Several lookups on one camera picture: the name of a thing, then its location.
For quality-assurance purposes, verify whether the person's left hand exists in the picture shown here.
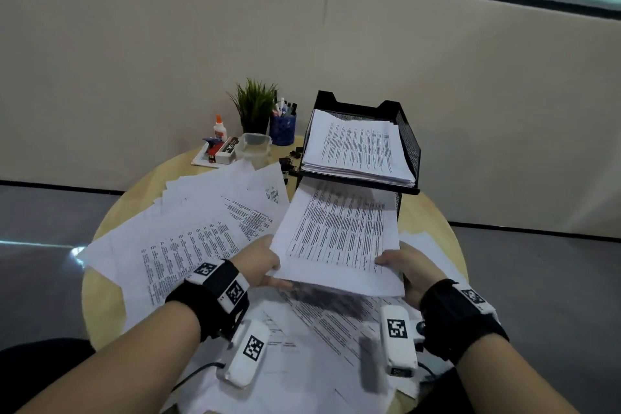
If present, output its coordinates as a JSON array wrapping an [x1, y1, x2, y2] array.
[[230, 234, 294, 291]]

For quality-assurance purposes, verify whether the person's right hand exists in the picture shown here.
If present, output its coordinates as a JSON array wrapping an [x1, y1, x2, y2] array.
[[374, 243, 448, 311]]

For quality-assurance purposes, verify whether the pile of printed papers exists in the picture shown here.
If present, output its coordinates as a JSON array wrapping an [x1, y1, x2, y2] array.
[[77, 158, 469, 414]]

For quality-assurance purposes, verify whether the black mesh paper tray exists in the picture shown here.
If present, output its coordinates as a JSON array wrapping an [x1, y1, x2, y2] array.
[[286, 90, 422, 223]]

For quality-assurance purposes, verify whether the person's left forearm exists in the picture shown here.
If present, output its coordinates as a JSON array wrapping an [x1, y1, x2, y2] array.
[[17, 301, 202, 414]]

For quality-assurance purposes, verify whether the person's right forearm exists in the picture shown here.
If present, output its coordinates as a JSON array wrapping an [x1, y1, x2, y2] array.
[[455, 333, 583, 414]]

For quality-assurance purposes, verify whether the round wooden table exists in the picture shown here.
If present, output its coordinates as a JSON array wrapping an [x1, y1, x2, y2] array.
[[81, 135, 469, 400]]

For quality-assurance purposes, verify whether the black right wrist band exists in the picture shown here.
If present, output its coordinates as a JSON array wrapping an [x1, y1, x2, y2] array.
[[419, 278, 510, 365]]

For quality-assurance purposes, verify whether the black wrist band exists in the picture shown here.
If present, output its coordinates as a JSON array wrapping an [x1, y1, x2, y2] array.
[[164, 258, 251, 343], [419, 278, 510, 365]]

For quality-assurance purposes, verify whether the black left wrist band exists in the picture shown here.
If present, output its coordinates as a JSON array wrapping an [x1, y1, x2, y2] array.
[[164, 258, 251, 343]]

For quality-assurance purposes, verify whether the heap of black binder clips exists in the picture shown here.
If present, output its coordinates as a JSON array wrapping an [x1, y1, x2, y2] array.
[[280, 146, 304, 186]]

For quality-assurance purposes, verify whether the clear plastic box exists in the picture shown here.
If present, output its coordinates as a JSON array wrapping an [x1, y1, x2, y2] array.
[[236, 133, 272, 168]]

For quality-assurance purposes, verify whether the white box black label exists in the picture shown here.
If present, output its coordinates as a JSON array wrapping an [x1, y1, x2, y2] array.
[[215, 136, 239, 166]]

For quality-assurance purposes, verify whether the white tray with stapler items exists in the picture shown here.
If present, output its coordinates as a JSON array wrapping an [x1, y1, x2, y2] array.
[[191, 140, 239, 168]]

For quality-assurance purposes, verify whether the blue mesh pen holder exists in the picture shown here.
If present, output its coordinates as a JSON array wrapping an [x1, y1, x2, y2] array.
[[269, 113, 297, 147]]

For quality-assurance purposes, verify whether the bunch of marker pens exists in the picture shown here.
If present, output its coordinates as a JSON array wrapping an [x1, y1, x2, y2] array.
[[271, 97, 300, 118]]

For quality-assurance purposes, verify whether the green potted plant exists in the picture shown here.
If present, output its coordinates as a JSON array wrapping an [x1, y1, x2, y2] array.
[[226, 78, 278, 134]]

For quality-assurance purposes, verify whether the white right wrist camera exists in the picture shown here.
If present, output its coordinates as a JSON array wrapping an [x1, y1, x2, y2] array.
[[379, 304, 419, 378]]

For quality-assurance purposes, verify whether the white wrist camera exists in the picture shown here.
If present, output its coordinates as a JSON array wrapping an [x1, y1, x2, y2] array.
[[218, 319, 271, 389], [379, 304, 419, 378]]

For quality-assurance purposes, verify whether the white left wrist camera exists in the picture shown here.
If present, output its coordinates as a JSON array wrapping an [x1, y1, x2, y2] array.
[[218, 319, 271, 389]]

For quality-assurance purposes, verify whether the black left camera cable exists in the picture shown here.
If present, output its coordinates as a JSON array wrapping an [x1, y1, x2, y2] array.
[[169, 362, 226, 393]]

